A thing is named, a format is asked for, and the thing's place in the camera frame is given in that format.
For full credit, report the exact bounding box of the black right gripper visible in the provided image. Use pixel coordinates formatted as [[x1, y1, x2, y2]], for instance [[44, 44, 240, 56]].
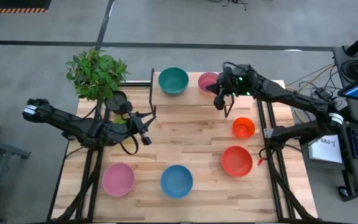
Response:
[[206, 64, 259, 111]]

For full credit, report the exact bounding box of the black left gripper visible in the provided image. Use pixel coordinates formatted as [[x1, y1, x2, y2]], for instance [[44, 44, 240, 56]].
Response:
[[123, 110, 157, 146]]

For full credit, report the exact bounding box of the small purple bowl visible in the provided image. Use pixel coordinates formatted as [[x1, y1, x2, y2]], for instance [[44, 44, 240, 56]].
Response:
[[197, 72, 220, 93]]

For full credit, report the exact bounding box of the small lime green bowl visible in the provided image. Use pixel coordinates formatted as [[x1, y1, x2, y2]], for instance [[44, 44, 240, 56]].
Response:
[[112, 115, 129, 125]]

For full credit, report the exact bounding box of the small orange bowl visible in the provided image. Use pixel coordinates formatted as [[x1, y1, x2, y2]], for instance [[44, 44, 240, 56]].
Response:
[[232, 116, 256, 140]]

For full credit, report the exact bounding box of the large teal bowl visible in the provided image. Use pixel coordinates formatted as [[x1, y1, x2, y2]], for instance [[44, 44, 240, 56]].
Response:
[[158, 67, 190, 96]]

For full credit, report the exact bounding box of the large blue bowl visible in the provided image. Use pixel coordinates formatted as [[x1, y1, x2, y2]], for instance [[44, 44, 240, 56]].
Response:
[[160, 164, 194, 199]]

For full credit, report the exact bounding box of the large pink bowl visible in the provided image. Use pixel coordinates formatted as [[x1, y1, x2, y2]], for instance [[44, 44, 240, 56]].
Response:
[[101, 162, 135, 198]]

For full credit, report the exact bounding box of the wooden shelf with black legs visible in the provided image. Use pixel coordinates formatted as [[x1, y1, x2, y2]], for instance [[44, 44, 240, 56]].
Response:
[[149, 68, 236, 118]]

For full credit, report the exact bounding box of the black plant pot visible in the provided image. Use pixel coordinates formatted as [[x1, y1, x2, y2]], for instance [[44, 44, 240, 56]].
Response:
[[104, 90, 129, 113]]

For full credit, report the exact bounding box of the large red-orange bowl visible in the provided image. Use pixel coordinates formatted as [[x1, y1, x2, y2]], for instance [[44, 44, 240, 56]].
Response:
[[221, 146, 254, 178]]

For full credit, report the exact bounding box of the green leafy potted plant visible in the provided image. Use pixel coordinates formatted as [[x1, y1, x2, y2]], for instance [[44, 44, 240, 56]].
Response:
[[65, 48, 130, 103]]

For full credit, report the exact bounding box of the black power adapter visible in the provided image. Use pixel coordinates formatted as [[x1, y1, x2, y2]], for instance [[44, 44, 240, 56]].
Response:
[[314, 88, 333, 100]]

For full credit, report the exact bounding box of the white printed paper sheet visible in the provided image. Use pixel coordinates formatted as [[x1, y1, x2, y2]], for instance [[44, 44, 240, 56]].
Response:
[[308, 134, 344, 165]]

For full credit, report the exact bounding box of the black mat with hazard stripe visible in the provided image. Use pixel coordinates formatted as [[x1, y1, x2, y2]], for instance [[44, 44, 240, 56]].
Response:
[[0, 0, 52, 14]]

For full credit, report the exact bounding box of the coiled black cable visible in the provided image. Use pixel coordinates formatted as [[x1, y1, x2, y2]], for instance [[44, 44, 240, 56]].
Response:
[[341, 58, 358, 81]]

